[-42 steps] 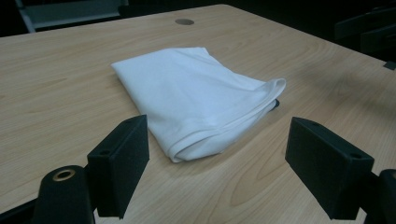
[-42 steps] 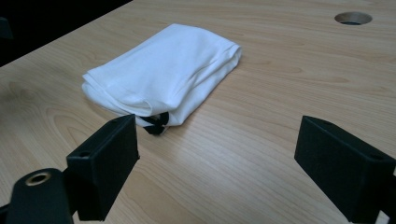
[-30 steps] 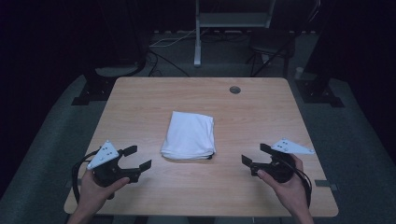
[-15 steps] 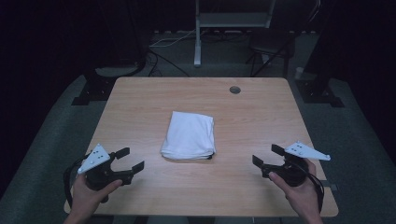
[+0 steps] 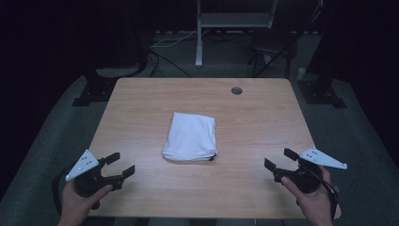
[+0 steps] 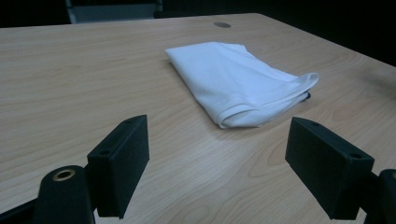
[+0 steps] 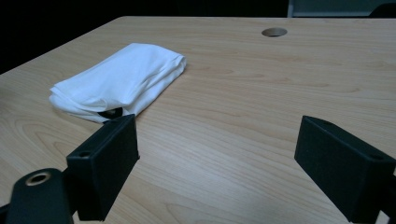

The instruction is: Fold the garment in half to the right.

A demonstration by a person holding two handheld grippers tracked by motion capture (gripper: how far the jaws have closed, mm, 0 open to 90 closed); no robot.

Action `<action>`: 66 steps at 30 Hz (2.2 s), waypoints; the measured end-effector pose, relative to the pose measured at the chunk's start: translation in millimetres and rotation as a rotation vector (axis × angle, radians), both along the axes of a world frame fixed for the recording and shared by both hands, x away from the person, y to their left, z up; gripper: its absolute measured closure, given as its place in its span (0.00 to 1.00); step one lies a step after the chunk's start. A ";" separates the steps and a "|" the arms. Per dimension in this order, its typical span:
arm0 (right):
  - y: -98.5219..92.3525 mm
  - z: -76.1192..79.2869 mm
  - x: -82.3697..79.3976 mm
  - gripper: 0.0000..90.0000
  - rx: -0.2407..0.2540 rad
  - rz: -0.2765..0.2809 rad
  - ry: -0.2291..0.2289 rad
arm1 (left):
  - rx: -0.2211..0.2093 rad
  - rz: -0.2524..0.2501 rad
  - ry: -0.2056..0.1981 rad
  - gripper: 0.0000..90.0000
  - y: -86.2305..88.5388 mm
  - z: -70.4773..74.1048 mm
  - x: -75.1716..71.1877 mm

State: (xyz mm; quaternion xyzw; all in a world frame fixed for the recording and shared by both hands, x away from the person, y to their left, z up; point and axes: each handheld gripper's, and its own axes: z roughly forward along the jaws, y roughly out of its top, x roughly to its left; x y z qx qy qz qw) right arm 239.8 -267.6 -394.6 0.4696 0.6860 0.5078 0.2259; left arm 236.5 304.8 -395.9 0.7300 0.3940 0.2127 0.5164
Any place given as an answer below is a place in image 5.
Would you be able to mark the small white cup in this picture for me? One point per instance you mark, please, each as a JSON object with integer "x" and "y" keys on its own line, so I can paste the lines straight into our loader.
{"x": 301, "y": 73}

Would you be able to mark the grey tape strip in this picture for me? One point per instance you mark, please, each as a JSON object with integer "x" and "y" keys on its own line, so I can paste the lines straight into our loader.
{"x": 337, "y": 188}

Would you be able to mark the person's right hand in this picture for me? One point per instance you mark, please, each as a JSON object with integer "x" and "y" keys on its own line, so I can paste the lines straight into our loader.
{"x": 313, "y": 205}

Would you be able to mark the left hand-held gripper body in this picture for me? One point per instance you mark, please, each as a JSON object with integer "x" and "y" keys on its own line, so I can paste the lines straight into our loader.
{"x": 83, "y": 163}

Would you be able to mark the white metal stand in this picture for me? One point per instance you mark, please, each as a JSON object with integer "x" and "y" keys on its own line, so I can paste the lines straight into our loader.
{"x": 199, "y": 37}

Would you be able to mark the white printed tank top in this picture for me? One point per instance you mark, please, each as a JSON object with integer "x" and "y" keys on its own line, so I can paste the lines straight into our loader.
{"x": 191, "y": 138}

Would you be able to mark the black stand base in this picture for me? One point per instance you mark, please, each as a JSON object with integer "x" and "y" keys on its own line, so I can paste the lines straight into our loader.
{"x": 320, "y": 94}
{"x": 94, "y": 92}

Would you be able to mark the grey round floor base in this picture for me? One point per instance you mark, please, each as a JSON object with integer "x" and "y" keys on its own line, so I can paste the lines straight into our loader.
{"x": 114, "y": 72}

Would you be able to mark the person's left hand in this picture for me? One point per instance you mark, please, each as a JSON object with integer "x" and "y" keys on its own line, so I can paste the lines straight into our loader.
{"x": 78, "y": 207}

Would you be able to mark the grey round table grommet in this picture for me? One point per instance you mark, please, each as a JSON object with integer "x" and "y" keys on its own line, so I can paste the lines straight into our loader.
{"x": 236, "y": 91}

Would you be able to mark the black chair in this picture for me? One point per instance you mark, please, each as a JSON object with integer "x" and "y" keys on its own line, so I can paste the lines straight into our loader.
{"x": 273, "y": 42}

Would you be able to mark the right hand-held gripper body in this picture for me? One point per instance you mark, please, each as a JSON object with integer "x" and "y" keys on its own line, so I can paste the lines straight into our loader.
{"x": 320, "y": 158}

